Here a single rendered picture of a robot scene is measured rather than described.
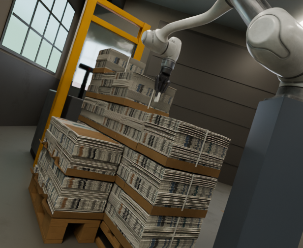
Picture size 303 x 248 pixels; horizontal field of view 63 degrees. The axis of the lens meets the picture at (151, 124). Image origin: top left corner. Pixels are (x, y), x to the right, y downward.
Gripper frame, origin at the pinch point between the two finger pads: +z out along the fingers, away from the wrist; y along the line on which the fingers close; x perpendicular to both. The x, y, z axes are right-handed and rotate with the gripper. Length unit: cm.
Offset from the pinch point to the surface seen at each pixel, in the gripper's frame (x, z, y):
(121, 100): -9.0, 9.9, 20.2
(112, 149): 13.0, 39.3, 26.6
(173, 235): 53, 68, 0
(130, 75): -7.9, -7.6, 20.2
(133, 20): -118, -84, -14
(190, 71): -296, -120, -251
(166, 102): -5.0, 0.6, -11.6
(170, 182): 53, 42, 12
